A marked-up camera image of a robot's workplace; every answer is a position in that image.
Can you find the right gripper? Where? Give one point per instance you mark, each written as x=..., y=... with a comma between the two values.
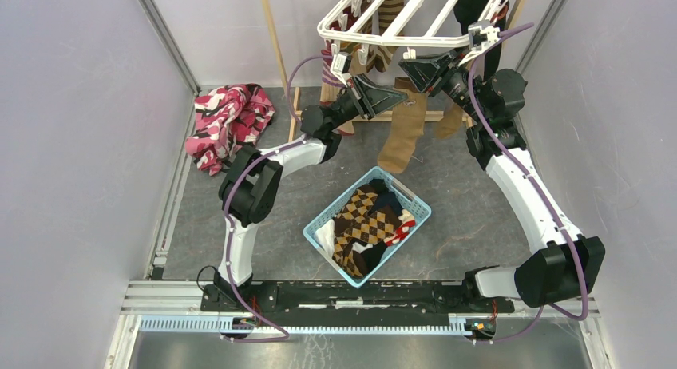
x=424, y=72

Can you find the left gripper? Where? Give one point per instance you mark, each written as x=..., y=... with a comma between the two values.
x=370, y=98

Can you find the tan ribbed sock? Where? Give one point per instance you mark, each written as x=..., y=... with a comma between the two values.
x=407, y=125
x=451, y=121

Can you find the black sock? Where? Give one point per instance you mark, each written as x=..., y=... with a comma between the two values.
x=468, y=12

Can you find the brown striped sock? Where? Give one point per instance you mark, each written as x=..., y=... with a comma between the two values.
x=387, y=12

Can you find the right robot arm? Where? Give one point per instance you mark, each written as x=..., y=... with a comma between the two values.
x=564, y=263

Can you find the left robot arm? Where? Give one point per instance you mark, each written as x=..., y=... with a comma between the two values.
x=251, y=185

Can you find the white clip hanger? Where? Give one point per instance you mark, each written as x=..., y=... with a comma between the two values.
x=344, y=22

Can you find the wooden hanger stand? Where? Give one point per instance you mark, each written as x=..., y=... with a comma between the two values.
x=293, y=94

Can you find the red purple striped sock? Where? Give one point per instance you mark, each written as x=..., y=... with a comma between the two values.
x=331, y=86

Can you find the navy blue sock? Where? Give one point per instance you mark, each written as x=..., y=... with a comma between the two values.
x=387, y=199

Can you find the red santa sock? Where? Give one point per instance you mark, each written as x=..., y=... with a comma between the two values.
x=408, y=222

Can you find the brown yellow checked sock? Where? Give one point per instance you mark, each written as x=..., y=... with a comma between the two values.
x=360, y=235

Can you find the light blue laundry basket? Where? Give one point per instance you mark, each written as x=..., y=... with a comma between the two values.
x=408, y=200

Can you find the white cloth in basket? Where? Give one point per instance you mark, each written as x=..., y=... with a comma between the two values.
x=325, y=237

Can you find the pink camouflage cloth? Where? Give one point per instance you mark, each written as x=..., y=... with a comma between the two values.
x=226, y=119

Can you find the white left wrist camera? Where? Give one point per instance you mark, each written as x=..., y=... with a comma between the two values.
x=341, y=68

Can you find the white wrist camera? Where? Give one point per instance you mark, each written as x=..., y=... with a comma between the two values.
x=482, y=35
x=341, y=68

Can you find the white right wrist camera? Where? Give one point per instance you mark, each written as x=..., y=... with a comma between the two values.
x=482, y=35

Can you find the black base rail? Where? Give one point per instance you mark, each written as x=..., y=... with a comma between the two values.
x=377, y=303

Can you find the light blue cable tray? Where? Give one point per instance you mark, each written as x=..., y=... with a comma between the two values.
x=238, y=326

